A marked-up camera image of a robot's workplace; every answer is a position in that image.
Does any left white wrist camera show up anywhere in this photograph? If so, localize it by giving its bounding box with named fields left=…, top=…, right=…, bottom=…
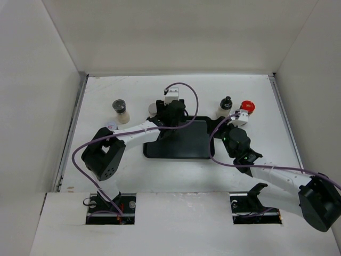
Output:
left=164, top=86, right=179, bottom=105

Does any silver lid blue jar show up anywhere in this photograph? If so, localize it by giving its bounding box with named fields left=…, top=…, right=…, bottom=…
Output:
left=148, top=102, right=157, bottom=118

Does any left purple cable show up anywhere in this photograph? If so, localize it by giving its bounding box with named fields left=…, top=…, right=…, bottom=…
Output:
left=72, top=82, right=199, bottom=223

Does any grey lid salt shaker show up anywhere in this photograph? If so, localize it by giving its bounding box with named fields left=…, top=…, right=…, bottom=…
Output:
left=112, top=99, right=130, bottom=124

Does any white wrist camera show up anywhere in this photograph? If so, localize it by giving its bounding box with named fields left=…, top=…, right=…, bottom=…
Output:
left=164, top=86, right=179, bottom=105
left=230, top=109, right=249, bottom=127

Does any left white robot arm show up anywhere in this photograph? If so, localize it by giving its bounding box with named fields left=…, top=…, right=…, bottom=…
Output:
left=81, top=99, right=185, bottom=213

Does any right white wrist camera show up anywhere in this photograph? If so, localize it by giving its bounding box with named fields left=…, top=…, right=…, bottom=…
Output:
left=230, top=109, right=249, bottom=127

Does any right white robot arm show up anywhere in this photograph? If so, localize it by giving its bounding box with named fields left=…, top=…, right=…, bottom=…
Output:
left=208, top=114, right=340, bottom=232

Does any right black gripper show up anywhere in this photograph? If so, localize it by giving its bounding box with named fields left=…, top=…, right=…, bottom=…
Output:
left=206, top=116, right=240, bottom=158

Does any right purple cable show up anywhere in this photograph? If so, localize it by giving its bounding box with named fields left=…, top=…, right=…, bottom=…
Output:
left=209, top=113, right=341, bottom=191

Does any purple cable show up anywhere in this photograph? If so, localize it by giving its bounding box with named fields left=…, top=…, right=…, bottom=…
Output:
left=72, top=82, right=199, bottom=223
left=209, top=113, right=341, bottom=191

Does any black cap white bottle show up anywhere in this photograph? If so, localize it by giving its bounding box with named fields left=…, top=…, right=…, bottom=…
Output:
left=216, top=96, right=233, bottom=118

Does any black plastic tray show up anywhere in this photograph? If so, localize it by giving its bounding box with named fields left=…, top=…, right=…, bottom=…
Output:
left=143, top=116, right=215, bottom=159

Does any red lid jar right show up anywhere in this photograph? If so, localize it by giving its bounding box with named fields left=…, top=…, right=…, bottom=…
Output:
left=239, top=100, right=255, bottom=115

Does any white lid spice jar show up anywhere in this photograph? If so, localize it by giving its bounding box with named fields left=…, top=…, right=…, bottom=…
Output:
left=106, top=121, right=118, bottom=131

